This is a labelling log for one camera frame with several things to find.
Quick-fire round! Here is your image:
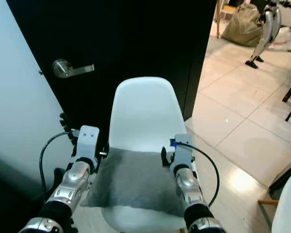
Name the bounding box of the grey seat cushion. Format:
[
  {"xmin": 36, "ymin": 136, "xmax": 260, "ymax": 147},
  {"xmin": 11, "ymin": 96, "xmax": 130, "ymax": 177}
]
[{"xmin": 81, "ymin": 147, "xmax": 187, "ymax": 217}]

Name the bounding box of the black door edge fitting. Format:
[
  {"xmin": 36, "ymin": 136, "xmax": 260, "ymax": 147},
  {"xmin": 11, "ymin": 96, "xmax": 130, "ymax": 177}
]
[{"xmin": 60, "ymin": 112, "xmax": 76, "ymax": 143}]

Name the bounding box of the black door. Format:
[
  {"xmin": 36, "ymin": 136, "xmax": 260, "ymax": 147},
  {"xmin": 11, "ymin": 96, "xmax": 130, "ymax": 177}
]
[{"xmin": 6, "ymin": 0, "xmax": 218, "ymax": 146}]

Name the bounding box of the beige stuffed sack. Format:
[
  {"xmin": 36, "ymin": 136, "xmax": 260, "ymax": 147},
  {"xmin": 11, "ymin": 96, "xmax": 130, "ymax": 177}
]
[{"xmin": 221, "ymin": 3, "xmax": 265, "ymax": 48}]

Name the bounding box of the silver standing humanoid robot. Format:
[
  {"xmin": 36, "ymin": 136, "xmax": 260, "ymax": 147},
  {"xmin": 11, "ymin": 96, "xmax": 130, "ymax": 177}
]
[{"xmin": 245, "ymin": 0, "xmax": 283, "ymax": 69}]

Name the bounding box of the white plastic bag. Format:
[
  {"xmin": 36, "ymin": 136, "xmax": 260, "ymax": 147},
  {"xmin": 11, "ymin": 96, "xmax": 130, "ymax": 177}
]
[{"xmin": 269, "ymin": 27, "xmax": 291, "ymax": 54}]

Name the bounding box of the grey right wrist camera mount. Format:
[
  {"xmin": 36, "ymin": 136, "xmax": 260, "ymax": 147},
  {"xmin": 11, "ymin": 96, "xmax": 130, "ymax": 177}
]
[{"xmin": 170, "ymin": 134, "xmax": 194, "ymax": 166}]

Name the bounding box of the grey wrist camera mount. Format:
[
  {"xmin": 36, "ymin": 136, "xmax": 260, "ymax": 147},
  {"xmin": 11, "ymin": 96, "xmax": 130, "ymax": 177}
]
[
  {"xmin": 170, "ymin": 134, "xmax": 194, "ymax": 166},
  {"xmin": 75, "ymin": 125, "xmax": 100, "ymax": 161}
]

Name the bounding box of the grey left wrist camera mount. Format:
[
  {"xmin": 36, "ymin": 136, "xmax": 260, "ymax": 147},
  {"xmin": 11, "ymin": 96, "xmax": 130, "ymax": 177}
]
[{"xmin": 75, "ymin": 125, "xmax": 100, "ymax": 161}]

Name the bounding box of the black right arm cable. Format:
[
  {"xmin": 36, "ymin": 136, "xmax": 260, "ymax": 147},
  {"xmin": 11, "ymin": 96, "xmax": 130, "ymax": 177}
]
[{"xmin": 171, "ymin": 141, "xmax": 221, "ymax": 208}]

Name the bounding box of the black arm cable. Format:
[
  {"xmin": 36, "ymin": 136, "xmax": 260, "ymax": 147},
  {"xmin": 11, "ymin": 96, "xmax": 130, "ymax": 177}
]
[
  {"xmin": 171, "ymin": 141, "xmax": 221, "ymax": 208},
  {"xmin": 39, "ymin": 130, "xmax": 76, "ymax": 197}
]

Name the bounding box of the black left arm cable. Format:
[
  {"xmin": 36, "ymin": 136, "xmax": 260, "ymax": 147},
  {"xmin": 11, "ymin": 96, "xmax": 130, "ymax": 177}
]
[{"xmin": 39, "ymin": 130, "xmax": 76, "ymax": 197}]

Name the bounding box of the silver door lever handle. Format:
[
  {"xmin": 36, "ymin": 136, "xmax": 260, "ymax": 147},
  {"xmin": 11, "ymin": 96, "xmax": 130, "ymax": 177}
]
[{"xmin": 52, "ymin": 59, "xmax": 96, "ymax": 79}]

